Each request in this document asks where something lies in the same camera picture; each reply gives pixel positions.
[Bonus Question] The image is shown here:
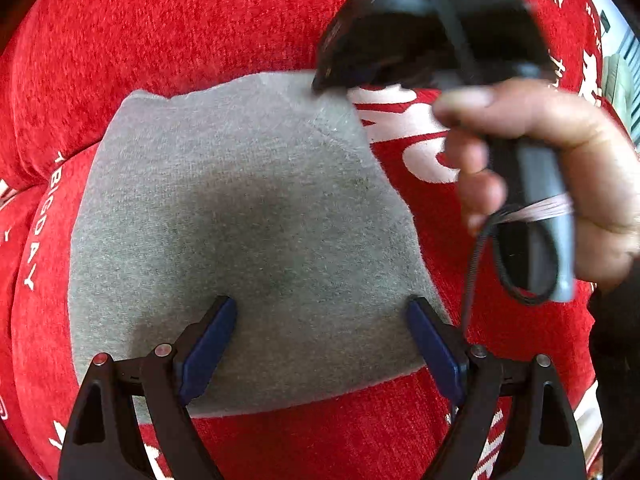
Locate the black cable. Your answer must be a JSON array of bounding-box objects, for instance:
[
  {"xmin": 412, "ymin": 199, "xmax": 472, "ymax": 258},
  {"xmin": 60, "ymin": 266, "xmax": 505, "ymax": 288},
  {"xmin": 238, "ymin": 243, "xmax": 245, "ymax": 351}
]
[{"xmin": 459, "ymin": 204, "xmax": 561, "ymax": 334}]

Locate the grey knit sweater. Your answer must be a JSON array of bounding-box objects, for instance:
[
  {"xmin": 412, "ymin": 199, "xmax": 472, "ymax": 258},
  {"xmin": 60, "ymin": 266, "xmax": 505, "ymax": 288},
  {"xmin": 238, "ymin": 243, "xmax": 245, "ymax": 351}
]
[{"xmin": 68, "ymin": 72, "xmax": 439, "ymax": 416}]

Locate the red quilt with white print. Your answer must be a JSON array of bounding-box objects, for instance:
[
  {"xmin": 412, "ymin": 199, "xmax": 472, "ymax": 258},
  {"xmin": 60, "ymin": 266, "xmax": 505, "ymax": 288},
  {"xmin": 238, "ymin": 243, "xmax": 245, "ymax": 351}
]
[{"xmin": 0, "ymin": 84, "xmax": 606, "ymax": 480}]

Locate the person right hand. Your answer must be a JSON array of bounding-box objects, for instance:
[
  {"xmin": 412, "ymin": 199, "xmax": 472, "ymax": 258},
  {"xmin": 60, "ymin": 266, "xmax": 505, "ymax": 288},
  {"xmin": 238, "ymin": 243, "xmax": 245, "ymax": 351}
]
[{"xmin": 433, "ymin": 79, "xmax": 639, "ymax": 292}]

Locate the red pillow with white characters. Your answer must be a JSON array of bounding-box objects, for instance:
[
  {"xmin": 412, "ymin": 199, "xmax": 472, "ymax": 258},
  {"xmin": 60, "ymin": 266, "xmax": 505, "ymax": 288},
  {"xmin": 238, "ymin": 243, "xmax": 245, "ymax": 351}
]
[{"xmin": 0, "ymin": 0, "xmax": 604, "ymax": 191}]

